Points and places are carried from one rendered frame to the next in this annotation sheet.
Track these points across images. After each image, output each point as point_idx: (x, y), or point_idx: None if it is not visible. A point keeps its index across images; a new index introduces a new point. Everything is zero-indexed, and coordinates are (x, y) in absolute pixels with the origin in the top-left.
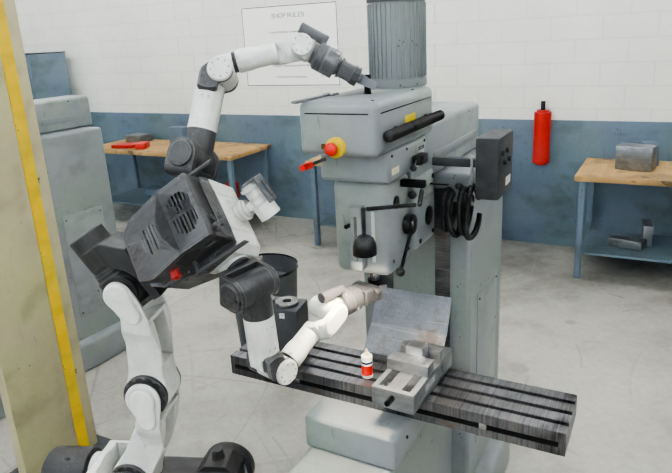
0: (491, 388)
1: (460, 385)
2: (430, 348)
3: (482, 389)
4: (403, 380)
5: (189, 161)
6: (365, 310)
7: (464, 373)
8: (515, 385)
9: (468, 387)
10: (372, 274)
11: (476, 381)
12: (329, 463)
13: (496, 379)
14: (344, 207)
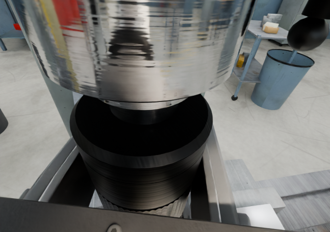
0: (320, 203)
1: (290, 222)
2: (260, 202)
3: (317, 214)
4: None
5: None
6: (60, 116)
7: (262, 186)
8: (325, 178)
9: (302, 220)
10: (187, 68)
11: (288, 195)
12: None
13: (299, 177)
14: None
